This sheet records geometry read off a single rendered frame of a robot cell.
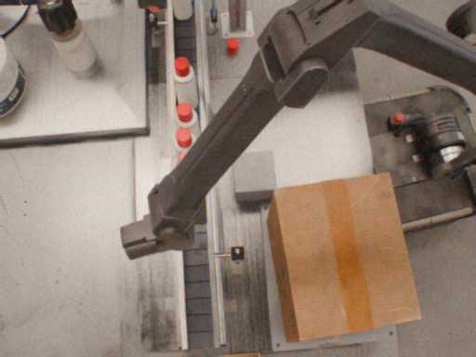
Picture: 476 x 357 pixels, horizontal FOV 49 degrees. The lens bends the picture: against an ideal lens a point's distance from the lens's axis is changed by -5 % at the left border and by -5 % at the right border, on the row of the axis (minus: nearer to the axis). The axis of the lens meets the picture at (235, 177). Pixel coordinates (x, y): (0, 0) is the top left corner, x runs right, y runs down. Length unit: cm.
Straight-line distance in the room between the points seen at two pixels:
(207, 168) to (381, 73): 184
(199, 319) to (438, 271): 129
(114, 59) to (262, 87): 89
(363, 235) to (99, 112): 75
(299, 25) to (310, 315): 58
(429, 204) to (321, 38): 154
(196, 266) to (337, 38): 79
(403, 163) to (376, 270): 107
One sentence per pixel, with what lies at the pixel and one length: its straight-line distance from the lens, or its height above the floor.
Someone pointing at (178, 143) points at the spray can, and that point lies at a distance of 117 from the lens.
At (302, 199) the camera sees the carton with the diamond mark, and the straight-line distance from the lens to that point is 107.
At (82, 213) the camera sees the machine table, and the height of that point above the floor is 83.
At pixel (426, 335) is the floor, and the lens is 227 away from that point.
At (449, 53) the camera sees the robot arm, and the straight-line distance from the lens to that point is 74.
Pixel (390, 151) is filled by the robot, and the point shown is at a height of 26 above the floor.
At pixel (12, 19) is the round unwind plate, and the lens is 165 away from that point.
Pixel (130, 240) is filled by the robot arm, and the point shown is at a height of 124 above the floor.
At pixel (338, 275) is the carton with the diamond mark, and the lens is 105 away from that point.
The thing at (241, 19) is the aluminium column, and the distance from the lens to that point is 152.
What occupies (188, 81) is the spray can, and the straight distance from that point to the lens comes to 125.
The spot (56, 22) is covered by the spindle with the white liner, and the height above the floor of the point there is 114.
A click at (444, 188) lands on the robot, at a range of 214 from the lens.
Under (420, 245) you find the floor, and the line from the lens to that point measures 231.
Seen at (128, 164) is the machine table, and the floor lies 83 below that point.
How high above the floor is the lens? 215
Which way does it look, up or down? 72 degrees down
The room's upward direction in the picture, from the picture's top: straight up
